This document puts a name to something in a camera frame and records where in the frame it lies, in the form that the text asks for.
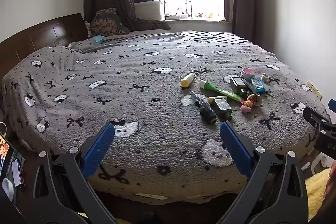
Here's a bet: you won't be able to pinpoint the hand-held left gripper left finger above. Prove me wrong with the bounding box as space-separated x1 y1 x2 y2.
28 122 117 224

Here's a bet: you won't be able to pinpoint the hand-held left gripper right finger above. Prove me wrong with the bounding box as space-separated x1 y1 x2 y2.
215 121 308 224

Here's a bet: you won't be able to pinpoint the colourful hair tie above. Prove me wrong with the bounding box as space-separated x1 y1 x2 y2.
241 94 263 114

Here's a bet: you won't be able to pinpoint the dark green labelled bottle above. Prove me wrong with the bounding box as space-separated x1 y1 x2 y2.
211 98 234 121
230 76 253 99

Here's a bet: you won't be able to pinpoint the grey plastic item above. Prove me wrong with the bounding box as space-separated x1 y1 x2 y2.
190 91 208 107

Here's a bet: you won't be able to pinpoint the blue snack packet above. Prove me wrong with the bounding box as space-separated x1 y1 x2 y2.
251 78 266 92

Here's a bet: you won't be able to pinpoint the white bottle with yellow cap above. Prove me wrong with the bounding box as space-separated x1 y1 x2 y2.
180 73 195 88

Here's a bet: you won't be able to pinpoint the person's right hand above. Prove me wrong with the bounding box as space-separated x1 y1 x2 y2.
324 168 336 199

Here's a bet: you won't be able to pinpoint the black cylindrical bottle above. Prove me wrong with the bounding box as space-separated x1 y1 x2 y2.
199 106 218 124

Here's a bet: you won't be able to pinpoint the yellow fluffy rug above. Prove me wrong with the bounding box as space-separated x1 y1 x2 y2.
305 168 336 212

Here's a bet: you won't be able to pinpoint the pale yellow tube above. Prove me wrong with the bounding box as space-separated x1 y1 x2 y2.
207 95 228 103

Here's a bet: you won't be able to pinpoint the green toothpaste tube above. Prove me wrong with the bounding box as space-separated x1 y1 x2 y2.
199 80 243 103

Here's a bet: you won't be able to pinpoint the grey printed fleece blanket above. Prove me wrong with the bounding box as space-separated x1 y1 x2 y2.
1 30 332 200

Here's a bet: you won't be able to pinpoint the pink round tin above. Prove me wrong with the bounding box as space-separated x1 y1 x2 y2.
241 67 257 80

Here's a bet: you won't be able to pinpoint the black phone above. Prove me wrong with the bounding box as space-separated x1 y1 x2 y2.
12 158 26 188

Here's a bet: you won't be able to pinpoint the tablet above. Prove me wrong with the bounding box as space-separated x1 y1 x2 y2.
0 133 14 183

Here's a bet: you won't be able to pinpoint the white charger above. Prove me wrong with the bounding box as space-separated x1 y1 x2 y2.
1 178 15 201

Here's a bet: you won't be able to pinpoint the brown floral cushion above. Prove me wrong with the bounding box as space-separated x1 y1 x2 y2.
90 8 131 37

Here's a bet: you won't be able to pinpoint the brown wooden headboard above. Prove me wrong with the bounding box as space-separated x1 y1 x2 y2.
0 13 90 75

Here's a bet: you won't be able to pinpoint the dark cloth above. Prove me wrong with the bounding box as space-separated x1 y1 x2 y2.
131 18 172 32

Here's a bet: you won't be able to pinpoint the white storage box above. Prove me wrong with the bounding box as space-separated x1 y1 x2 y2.
134 0 162 21

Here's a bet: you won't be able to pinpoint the metal drying rack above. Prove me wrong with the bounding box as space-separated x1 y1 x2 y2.
159 0 195 20

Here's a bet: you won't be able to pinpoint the wall outlets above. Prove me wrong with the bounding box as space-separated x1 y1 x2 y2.
306 80 323 101

